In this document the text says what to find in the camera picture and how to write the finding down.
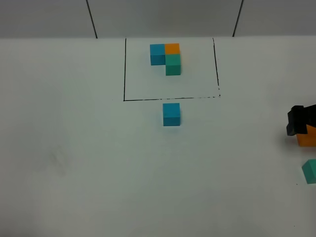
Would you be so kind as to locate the orange template block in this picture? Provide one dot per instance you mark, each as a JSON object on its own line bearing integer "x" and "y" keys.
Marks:
{"x": 172, "y": 48}

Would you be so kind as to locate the green template block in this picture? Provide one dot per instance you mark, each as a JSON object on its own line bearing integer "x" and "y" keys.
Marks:
{"x": 173, "y": 64}

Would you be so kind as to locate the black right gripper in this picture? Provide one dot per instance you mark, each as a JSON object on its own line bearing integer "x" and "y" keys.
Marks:
{"x": 298, "y": 119}

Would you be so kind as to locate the blue template block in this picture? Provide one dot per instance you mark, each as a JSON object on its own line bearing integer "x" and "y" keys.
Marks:
{"x": 157, "y": 54}

